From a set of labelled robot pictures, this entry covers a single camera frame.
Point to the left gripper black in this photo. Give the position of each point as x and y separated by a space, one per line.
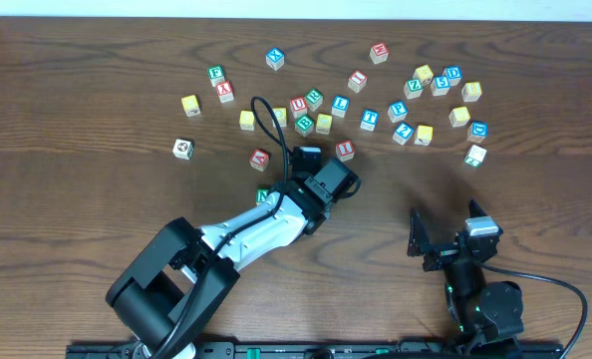
303 163

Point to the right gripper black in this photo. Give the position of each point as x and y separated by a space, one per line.
445 254

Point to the red i block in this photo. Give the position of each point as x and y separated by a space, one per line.
345 151
357 81

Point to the green N block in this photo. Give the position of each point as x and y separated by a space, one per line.
261 195

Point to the green R block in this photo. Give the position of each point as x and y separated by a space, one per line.
314 99

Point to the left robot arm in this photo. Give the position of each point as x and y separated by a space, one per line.
171 290

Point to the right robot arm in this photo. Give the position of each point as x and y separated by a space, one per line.
486 312

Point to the green B block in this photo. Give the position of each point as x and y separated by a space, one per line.
304 126

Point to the red A block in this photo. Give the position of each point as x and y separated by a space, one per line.
259 160

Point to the yellow block beside B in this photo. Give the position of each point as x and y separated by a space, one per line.
324 124

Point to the white green block right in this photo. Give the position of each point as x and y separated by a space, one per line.
475 156

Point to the yellow block centre left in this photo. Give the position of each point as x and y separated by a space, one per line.
281 116

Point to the red U block centre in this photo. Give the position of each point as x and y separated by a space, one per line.
298 107

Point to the blue L block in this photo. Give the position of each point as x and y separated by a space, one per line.
340 106

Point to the blue T block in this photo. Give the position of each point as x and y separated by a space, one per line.
369 120

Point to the yellow block beside U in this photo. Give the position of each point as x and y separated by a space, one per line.
246 120

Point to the yellow block beside 2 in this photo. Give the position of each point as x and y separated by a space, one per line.
424 135

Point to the blue D block lower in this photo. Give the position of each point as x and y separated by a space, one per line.
477 132

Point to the blue d block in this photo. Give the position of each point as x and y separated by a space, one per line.
477 132
453 75

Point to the blue 2 block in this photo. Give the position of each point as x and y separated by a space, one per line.
403 133

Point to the blue P block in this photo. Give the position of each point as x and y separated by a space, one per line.
397 111

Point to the red Y block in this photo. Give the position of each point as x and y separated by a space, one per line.
225 92

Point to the blue X block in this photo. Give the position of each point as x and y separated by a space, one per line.
275 59

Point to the yellow block far right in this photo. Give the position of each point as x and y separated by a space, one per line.
471 91

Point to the green Z block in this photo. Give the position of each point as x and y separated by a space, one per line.
413 88

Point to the white soccer ball block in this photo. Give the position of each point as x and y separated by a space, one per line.
183 149

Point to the blue 5 block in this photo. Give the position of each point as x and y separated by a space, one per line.
440 86

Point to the red block top right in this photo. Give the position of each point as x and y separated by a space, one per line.
379 53

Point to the green F block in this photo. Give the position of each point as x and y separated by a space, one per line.
216 75

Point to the yellow block far left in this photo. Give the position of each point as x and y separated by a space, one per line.
190 105

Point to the blue D block upper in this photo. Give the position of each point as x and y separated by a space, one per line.
453 75

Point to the yellow block top right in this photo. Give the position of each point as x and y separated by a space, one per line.
424 74

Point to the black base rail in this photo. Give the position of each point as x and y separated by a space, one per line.
414 348

